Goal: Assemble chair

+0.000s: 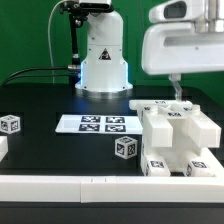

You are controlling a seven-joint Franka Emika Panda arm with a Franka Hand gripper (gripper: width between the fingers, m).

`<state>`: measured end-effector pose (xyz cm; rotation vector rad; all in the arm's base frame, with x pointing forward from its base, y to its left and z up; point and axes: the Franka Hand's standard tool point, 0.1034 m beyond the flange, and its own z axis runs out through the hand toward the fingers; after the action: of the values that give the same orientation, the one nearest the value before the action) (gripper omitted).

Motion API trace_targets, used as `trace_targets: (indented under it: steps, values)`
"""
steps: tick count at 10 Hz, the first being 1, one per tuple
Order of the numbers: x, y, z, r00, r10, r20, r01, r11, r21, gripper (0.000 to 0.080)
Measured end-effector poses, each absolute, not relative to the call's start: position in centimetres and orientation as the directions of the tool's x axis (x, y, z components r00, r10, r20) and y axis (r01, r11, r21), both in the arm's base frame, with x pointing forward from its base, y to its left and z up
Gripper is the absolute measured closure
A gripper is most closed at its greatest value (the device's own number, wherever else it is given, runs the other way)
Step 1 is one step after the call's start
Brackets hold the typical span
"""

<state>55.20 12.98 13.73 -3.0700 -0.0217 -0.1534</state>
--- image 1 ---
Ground white tag cube far left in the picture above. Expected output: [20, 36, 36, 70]
[0, 115, 21, 134]

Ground white tag sheet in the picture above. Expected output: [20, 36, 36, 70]
[56, 115, 142, 135]

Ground small white tag cube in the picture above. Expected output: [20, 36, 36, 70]
[115, 136, 138, 159]

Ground white block left edge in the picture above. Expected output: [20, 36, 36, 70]
[0, 136, 8, 162]

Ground white right fence rail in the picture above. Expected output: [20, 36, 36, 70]
[200, 147, 224, 178]

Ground white chair back piece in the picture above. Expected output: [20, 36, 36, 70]
[129, 100, 221, 148]

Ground black cables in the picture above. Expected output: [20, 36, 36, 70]
[0, 65, 82, 87]

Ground white chair seat block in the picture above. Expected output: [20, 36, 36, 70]
[141, 113, 194, 168]

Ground grey cable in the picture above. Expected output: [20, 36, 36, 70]
[47, 0, 69, 84]

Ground white fence rail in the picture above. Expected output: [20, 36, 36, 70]
[200, 147, 224, 178]
[0, 175, 224, 203]

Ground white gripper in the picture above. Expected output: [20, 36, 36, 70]
[141, 0, 224, 101]

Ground white front fence rail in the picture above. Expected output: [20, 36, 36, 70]
[0, 175, 224, 203]

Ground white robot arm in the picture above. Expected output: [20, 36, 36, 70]
[79, 0, 224, 100]

